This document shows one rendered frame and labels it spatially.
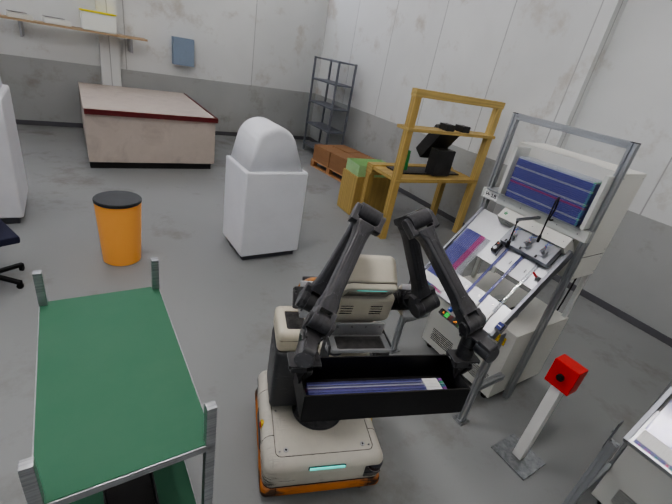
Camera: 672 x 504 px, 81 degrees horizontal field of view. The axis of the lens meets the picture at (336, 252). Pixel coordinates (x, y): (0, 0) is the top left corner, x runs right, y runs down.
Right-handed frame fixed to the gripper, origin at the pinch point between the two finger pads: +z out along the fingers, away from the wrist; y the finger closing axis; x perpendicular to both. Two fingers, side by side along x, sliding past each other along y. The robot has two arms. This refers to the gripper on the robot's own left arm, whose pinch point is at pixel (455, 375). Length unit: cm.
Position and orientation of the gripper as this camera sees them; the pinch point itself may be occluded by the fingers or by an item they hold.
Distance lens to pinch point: 153.8
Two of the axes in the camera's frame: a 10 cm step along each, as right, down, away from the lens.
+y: 9.6, 0.4, 2.6
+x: -2.1, -4.7, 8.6
